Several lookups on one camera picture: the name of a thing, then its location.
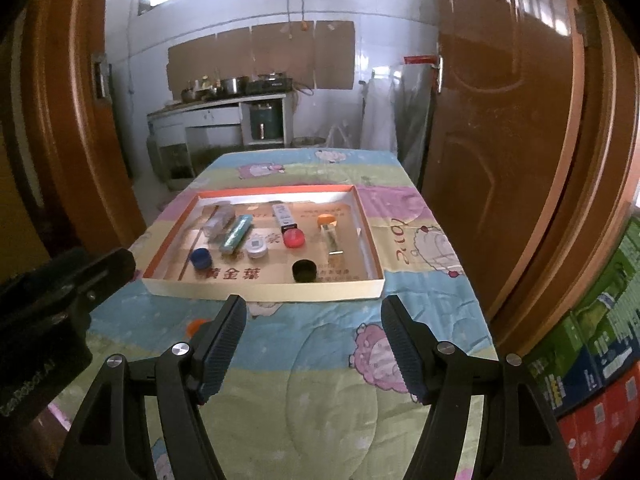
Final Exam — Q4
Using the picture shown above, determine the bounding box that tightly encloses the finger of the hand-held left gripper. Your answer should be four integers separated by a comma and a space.
50, 246, 137, 311

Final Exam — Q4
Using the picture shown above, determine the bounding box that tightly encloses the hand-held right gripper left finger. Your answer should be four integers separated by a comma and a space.
52, 294, 248, 480

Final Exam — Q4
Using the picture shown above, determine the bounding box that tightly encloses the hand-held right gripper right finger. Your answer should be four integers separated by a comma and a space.
381, 294, 578, 480

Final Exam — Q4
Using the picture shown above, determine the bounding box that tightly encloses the shallow cardboard tray orange rim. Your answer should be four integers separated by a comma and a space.
142, 185, 386, 303

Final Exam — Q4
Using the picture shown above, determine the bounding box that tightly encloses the teal small box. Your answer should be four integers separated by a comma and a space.
218, 215, 252, 255

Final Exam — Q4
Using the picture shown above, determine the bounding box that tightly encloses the beige small box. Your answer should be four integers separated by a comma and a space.
322, 225, 347, 261

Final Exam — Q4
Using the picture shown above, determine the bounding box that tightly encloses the white printed small box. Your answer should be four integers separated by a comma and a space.
272, 202, 298, 233

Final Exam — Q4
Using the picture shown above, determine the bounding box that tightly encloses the printed cartoon blanket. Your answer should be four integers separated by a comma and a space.
50, 147, 501, 480

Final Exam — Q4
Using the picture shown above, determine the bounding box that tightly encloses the white kitchen counter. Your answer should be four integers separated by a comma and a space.
147, 91, 296, 181

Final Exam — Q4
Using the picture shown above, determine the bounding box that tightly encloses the green printed carton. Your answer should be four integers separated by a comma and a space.
525, 215, 640, 416

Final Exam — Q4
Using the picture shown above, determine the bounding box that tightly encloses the red printed carton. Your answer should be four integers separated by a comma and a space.
555, 360, 640, 480

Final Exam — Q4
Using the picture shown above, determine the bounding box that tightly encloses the green air fryer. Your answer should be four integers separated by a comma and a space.
249, 102, 281, 141

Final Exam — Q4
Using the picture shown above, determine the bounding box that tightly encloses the clear plastic sheet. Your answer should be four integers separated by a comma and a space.
360, 62, 433, 171

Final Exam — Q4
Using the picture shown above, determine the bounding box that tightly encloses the brown wooden door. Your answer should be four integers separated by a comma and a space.
420, 0, 586, 311

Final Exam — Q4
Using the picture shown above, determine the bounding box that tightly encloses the black gas stove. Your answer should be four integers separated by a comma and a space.
245, 75, 295, 95

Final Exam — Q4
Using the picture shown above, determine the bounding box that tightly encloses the wooden door frame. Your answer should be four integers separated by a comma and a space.
30, 0, 640, 356

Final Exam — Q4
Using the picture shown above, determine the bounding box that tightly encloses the cardboard sheet on wall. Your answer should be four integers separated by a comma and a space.
167, 20, 356, 93

